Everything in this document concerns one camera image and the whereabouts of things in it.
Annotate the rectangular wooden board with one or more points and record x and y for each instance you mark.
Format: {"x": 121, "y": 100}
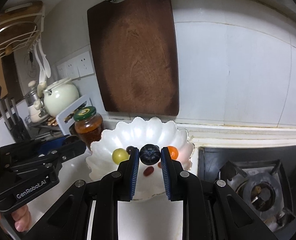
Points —
{"x": 25, "y": 6}

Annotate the cream ceramic pot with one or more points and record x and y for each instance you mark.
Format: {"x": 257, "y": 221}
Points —
{"x": 60, "y": 97}

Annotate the white scalloped bowl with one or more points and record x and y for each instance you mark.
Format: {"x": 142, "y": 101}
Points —
{"x": 143, "y": 135}

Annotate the round wooden board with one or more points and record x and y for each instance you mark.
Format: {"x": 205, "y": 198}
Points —
{"x": 10, "y": 30}

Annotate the white rice paddle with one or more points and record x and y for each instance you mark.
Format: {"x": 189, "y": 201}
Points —
{"x": 47, "y": 67}

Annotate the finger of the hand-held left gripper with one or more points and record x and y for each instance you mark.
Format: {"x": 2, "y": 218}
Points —
{"x": 53, "y": 143}
{"x": 70, "y": 151}

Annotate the person's left hand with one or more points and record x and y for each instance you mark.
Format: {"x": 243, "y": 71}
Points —
{"x": 20, "y": 217}

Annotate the white wall socket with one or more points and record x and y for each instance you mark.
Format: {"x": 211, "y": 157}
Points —
{"x": 71, "y": 69}
{"x": 61, "y": 71}
{"x": 85, "y": 64}

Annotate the black glass gas hob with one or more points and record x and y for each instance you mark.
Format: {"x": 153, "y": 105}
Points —
{"x": 208, "y": 160}

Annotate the black knife block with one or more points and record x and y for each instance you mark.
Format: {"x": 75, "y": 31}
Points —
{"x": 18, "y": 130}

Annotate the white ladle spoon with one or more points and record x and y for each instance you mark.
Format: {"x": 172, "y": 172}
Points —
{"x": 41, "y": 75}

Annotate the glass jar of sauce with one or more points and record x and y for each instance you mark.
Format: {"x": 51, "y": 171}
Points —
{"x": 89, "y": 127}

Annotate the dark plum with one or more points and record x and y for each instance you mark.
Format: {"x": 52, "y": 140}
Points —
{"x": 129, "y": 149}

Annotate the dark plum fruit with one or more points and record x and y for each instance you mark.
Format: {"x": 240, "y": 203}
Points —
{"x": 150, "y": 154}

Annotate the black burner grate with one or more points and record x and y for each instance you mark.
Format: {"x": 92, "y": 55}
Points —
{"x": 237, "y": 172}

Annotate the orange mandarin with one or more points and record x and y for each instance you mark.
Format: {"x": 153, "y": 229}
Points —
{"x": 174, "y": 152}

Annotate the wooden trivet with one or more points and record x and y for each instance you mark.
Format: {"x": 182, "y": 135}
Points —
{"x": 52, "y": 122}

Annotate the black kitchen scissors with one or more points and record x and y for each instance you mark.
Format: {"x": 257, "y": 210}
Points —
{"x": 31, "y": 57}

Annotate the steel pot with glass lid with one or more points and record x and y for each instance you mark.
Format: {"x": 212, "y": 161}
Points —
{"x": 33, "y": 93}

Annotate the white plastic stand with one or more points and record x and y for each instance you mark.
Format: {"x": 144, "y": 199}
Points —
{"x": 73, "y": 105}

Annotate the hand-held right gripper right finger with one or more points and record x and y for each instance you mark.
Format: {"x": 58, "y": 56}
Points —
{"x": 166, "y": 175}

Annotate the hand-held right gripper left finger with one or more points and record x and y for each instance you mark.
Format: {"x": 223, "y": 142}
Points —
{"x": 134, "y": 175}

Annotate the brown wooden cutting board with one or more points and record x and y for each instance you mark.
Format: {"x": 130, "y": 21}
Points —
{"x": 133, "y": 55}

